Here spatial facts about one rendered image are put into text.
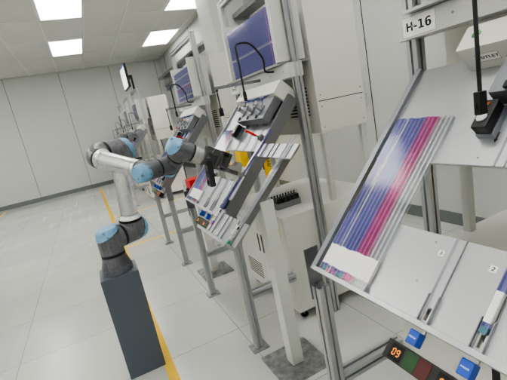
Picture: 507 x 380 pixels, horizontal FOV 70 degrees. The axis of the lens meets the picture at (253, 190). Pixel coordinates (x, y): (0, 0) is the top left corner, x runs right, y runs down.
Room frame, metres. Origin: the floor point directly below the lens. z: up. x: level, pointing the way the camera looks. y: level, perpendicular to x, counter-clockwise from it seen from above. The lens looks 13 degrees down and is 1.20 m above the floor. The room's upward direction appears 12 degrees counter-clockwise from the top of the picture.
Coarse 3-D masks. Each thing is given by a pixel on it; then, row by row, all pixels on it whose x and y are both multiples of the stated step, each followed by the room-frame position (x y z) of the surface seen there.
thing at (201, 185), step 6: (228, 132) 2.34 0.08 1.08; (222, 138) 2.37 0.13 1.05; (228, 138) 2.27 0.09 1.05; (222, 144) 2.30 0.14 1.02; (228, 144) 2.21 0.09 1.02; (222, 150) 2.24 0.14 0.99; (204, 168) 2.32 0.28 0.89; (204, 174) 2.26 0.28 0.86; (198, 180) 2.29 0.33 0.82; (204, 180) 2.19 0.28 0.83; (198, 186) 2.22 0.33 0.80; (204, 186) 2.13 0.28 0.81; (192, 192) 2.26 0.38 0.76; (198, 192) 2.16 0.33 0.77; (192, 198) 2.19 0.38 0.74; (198, 198) 2.10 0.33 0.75
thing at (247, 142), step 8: (240, 112) 2.39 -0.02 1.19; (232, 120) 2.43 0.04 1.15; (272, 120) 1.87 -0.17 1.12; (232, 128) 2.34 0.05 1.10; (248, 128) 2.10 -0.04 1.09; (256, 128) 2.00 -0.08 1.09; (264, 128) 1.90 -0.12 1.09; (248, 136) 2.02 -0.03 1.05; (256, 136) 1.93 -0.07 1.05; (232, 144) 2.17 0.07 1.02; (240, 144) 2.07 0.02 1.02; (248, 144) 1.96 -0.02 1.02; (256, 144) 1.87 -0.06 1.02
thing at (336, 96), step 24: (312, 0) 1.95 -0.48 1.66; (336, 0) 2.01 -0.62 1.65; (312, 24) 1.94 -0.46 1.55; (336, 24) 2.00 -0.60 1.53; (312, 48) 1.93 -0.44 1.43; (336, 48) 1.99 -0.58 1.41; (312, 72) 1.93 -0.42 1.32; (336, 72) 1.98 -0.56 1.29; (360, 72) 2.05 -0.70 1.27; (312, 96) 1.95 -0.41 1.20; (336, 96) 1.98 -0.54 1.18; (360, 96) 2.04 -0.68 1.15; (288, 120) 2.22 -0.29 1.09; (312, 120) 1.99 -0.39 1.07; (336, 120) 1.97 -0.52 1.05; (360, 120) 2.03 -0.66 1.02
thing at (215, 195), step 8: (216, 176) 2.10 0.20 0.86; (216, 184) 2.02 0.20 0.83; (224, 184) 1.92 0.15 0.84; (232, 184) 1.83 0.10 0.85; (208, 192) 2.06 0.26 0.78; (216, 192) 1.96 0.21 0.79; (224, 192) 1.86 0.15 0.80; (200, 200) 2.10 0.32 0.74; (208, 200) 1.97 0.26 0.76; (216, 200) 1.90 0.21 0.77; (208, 208) 1.92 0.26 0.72; (216, 208) 1.83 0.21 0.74
